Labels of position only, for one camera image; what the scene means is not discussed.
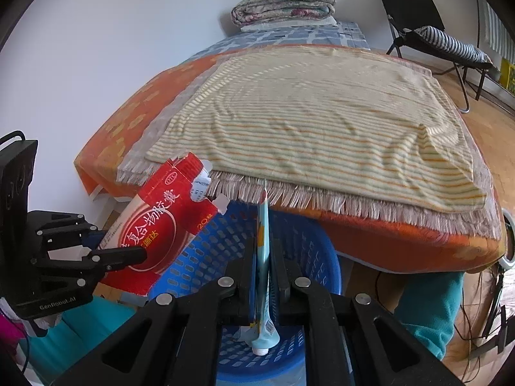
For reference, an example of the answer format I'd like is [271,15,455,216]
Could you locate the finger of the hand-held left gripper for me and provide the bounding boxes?
[32,246,148,287]
[35,211,111,251]

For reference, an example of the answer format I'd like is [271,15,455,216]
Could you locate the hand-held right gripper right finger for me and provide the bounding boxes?
[269,237,464,386]

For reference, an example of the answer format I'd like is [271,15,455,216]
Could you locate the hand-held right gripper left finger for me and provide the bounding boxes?
[52,235,259,386]

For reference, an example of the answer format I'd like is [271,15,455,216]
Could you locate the small teal tube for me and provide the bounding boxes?
[248,179,280,356]

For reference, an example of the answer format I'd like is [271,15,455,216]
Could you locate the blue plastic basket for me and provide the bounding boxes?
[147,199,343,386]

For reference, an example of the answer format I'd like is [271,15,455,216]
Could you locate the red medicine box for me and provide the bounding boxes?
[97,152,231,297]

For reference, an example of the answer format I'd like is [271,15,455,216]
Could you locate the pink cloth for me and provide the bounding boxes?
[0,314,25,351]

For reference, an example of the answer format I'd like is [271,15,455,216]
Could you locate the orange flowered blanket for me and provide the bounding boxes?
[73,44,508,275]

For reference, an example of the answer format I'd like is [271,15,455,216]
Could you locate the teal pants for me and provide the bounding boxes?
[24,271,466,386]

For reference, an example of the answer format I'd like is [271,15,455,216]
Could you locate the striped yellow towel blanket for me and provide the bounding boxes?
[117,46,503,240]

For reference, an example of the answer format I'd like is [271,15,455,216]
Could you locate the black light stand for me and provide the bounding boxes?
[481,265,510,355]

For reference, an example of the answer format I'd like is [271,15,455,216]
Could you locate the blue patterned bed sheet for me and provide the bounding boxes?
[189,20,371,66]

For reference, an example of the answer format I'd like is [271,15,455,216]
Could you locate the white pillow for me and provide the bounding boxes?
[240,15,339,33]

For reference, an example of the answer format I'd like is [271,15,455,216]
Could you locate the folded floral quilt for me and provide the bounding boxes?
[230,0,337,29]

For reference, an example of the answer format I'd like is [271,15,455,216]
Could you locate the striped chair cushion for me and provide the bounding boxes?
[414,25,494,65]

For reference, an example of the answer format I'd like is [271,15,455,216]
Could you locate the black folding chair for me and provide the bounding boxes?
[374,0,494,114]

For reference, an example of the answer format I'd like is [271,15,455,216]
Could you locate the yellow green box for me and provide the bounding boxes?
[499,58,515,98]

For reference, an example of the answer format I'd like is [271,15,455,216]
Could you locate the white ribbed radiator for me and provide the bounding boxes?
[479,0,510,63]

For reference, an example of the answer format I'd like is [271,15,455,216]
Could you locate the white ring light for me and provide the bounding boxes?
[501,207,515,268]

